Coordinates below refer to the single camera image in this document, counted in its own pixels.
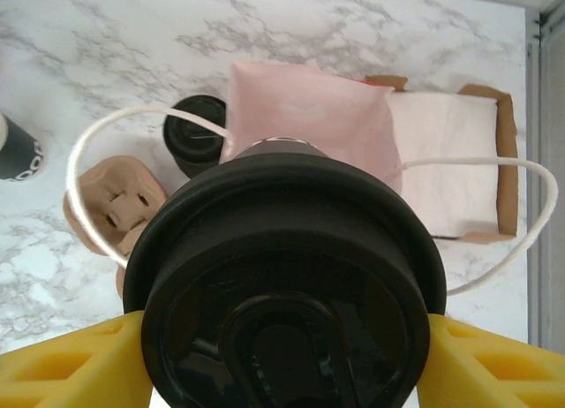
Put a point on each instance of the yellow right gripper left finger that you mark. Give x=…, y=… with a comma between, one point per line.
x=66, y=372

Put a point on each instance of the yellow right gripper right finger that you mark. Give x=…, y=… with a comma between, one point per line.
x=494, y=372

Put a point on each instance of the brown pulp cup carrier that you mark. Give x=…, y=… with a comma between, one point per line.
x=115, y=196

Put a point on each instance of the paper cup stack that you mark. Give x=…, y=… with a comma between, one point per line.
x=17, y=152

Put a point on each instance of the black lidded coffee cup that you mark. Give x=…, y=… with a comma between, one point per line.
x=287, y=271
x=194, y=147

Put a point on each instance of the red paper gift bag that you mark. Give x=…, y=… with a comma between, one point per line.
x=309, y=112

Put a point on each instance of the brown cardboard napkin tray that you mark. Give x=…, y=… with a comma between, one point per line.
x=507, y=160

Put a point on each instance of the white paper napkin stack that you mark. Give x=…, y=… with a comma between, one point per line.
x=446, y=130

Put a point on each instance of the aluminium side rail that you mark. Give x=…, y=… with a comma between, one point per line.
x=545, y=160

